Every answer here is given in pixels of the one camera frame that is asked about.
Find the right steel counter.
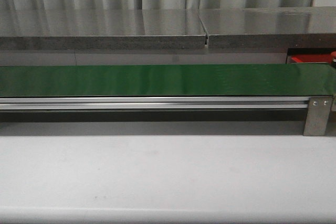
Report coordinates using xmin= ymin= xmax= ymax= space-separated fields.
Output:
xmin=199 ymin=7 xmax=335 ymax=49

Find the steel counter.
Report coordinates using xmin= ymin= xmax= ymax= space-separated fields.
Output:
xmin=1 ymin=9 xmax=206 ymax=51
xmin=199 ymin=7 xmax=335 ymax=49

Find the green conveyor belt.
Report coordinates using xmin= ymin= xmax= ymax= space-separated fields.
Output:
xmin=1 ymin=63 xmax=335 ymax=98

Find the red plastic tray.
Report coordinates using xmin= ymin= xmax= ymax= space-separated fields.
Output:
xmin=290 ymin=54 xmax=333 ymax=64

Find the left steel counter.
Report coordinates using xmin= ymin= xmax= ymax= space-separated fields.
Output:
xmin=1 ymin=9 xmax=206 ymax=51

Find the aluminium conveyor side rail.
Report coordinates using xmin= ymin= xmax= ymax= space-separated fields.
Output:
xmin=1 ymin=97 xmax=310 ymax=111

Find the steel conveyor support bracket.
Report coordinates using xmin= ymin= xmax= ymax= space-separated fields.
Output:
xmin=303 ymin=97 xmax=333 ymax=136

